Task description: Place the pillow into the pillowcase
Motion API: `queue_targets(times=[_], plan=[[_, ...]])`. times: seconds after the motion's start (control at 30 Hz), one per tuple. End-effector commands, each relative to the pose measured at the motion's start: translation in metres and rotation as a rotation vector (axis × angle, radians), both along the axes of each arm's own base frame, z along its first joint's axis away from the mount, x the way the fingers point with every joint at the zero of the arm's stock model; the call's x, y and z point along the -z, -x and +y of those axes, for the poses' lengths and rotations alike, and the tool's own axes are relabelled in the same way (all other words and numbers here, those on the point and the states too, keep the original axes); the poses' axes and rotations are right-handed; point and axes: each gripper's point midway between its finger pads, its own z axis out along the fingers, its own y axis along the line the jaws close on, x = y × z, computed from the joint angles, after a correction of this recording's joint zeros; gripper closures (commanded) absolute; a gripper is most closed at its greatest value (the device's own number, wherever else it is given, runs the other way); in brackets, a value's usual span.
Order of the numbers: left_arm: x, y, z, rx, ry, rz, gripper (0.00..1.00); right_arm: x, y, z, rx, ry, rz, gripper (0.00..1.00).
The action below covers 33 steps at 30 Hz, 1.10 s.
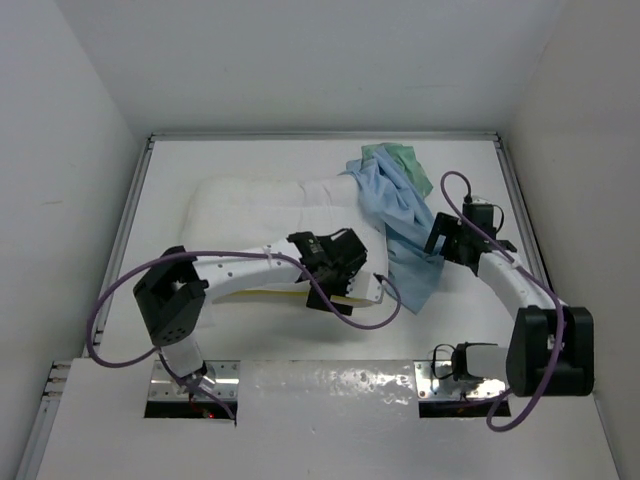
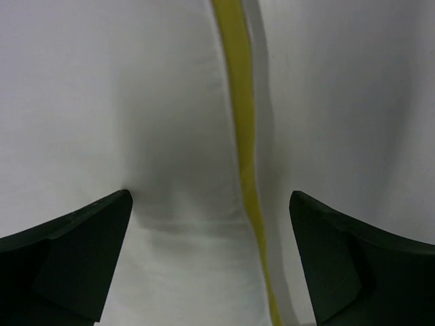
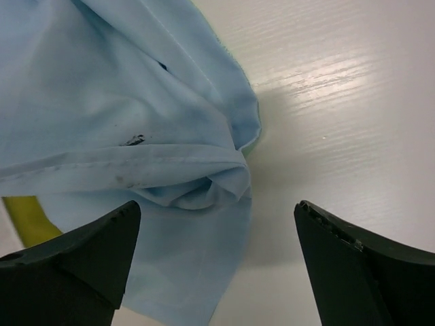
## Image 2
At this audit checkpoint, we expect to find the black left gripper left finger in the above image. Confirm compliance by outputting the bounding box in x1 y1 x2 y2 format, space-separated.
1 189 133 325

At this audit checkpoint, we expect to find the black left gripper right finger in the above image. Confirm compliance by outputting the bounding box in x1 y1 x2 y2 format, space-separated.
290 191 434 325

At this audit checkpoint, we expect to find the white pillow with yellow band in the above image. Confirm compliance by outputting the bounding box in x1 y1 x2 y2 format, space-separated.
1 1 434 325

